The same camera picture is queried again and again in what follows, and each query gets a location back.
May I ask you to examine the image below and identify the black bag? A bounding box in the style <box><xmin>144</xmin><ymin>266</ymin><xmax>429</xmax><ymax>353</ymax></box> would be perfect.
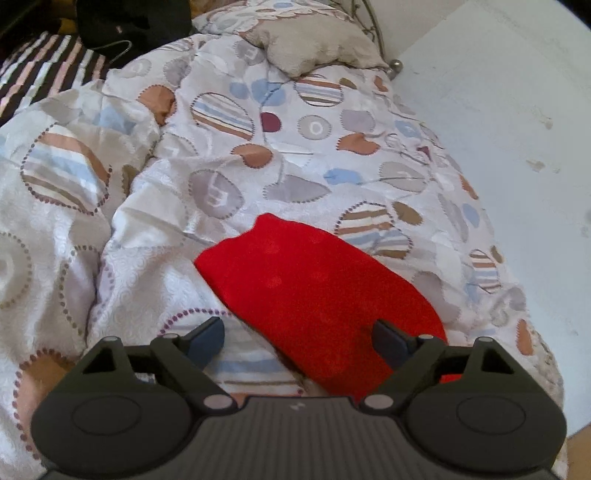
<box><xmin>76</xmin><ymin>0</ymin><xmax>194</xmax><ymax>52</ymax></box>

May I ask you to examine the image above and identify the beige pillow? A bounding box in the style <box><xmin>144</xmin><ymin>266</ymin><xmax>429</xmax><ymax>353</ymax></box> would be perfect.
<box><xmin>245</xmin><ymin>6</ymin><xmax>389</xmax><ymax>77</ymax></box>

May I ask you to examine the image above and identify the metal bed headboard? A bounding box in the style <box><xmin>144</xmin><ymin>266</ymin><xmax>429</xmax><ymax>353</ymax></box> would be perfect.
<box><xmin>341</xmin><ymin>0</ymin><xmax>405</xmax><ymax>80</ymax></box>

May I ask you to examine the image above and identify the grey cable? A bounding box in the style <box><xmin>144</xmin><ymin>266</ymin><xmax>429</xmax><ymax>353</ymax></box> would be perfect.
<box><xmin>89</xmin><ymin>39</ymin><xmax>136</xmax><ymax>62</ymax></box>

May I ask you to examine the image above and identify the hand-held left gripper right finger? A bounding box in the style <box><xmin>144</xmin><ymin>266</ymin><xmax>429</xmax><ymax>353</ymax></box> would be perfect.
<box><xmin>362</xmin><ymin>318</ymin><xmax>520</xmax><ymax>412</ymax></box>

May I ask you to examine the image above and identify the red fleece garment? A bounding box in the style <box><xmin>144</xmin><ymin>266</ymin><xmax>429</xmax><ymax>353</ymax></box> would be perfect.
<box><xmin>194</xmin><ymin>212</ymin><xmax>462</xmax><ymax>403</ymax></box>

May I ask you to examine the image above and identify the striped bed sheet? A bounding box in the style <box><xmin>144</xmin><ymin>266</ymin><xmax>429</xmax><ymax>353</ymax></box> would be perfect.
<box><xmin>0</xmin><ymin>31</ymin><xmax>112</xmax><ymax>126</ymax></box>

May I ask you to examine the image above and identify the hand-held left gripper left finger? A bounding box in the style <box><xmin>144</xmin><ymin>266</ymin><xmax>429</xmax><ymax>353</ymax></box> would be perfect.
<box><xmin>69</xmin><ymin>316</ymin><xmax>237</xmax><ymax>412</ymax></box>

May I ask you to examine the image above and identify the patterned white duvet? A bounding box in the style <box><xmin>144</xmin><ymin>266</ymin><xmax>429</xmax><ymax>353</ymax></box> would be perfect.
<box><xmin>0</xmin><ymin>0</ymin><xmax>567</xmax><ymax>480</ymax></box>

